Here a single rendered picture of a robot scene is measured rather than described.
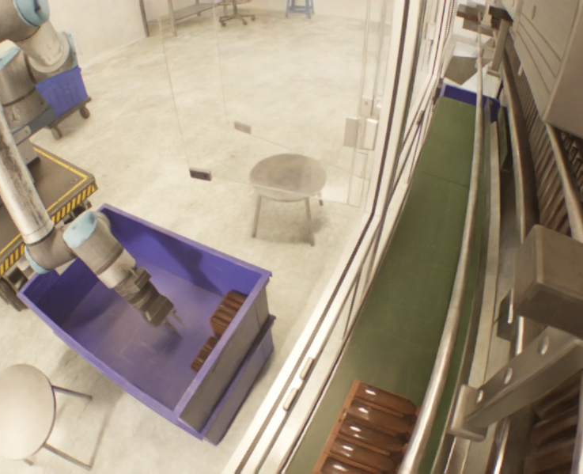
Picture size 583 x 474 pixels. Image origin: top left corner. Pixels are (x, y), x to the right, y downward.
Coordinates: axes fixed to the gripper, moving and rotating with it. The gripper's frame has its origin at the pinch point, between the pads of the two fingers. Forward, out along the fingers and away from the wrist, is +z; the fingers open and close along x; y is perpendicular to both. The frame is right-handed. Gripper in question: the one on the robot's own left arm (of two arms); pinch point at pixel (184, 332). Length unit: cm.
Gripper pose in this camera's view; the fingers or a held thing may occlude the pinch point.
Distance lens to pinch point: 88.9
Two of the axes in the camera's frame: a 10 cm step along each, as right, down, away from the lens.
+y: -7.3, 1.3, 6.7
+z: 5.3, 7.3, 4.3
